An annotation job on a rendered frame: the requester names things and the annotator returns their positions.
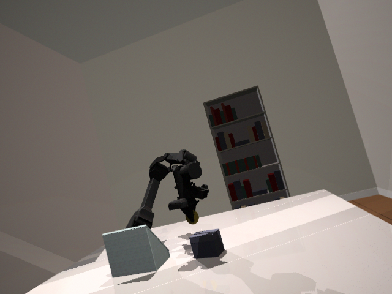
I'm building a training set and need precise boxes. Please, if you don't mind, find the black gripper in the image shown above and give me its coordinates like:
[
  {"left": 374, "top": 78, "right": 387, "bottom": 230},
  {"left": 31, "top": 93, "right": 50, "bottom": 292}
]
[{"left": 168, "top": 180, "right": 199, "bottom": 222}]

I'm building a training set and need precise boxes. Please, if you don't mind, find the gold coin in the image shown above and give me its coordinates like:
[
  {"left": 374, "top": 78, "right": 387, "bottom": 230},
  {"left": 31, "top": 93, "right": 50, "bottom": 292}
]
[{"left": 186, "top": 210, "right": 199, "bottom": 225}]

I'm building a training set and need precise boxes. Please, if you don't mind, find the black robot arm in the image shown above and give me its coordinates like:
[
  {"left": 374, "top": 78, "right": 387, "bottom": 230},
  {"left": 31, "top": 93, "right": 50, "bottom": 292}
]
[{"left": 125, "top": 149, "right": 209, "bottom": 229}]

